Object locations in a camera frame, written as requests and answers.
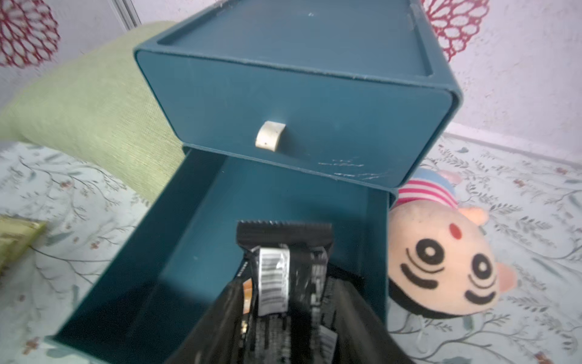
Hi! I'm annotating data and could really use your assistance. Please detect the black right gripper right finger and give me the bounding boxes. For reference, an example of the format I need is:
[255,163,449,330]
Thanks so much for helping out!
[333,280,413,364]

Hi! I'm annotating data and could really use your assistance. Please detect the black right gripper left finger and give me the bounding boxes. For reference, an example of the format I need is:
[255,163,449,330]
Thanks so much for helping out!
[166,278,244,364]

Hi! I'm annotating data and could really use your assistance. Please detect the black cookie packet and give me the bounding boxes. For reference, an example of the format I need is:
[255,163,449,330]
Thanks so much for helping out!
[236,221,336,363]

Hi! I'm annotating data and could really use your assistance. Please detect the teal drawer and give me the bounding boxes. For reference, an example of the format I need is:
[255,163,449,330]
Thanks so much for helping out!
[48,150,393,363]

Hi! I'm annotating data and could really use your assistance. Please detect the yellow-green cookie packet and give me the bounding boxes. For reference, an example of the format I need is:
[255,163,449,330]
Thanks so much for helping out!
[1,215,47,270]

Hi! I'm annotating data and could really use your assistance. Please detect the teal drawer cabinet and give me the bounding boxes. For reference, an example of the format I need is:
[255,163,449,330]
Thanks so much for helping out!
[133,1,462,190]

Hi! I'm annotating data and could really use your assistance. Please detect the round-faced plush doll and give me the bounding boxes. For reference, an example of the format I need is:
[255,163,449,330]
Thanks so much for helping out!
[387,168,518,319]

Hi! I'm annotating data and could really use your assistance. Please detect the green cushion pillow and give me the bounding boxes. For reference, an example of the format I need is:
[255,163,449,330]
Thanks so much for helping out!
[1,21,184,203]

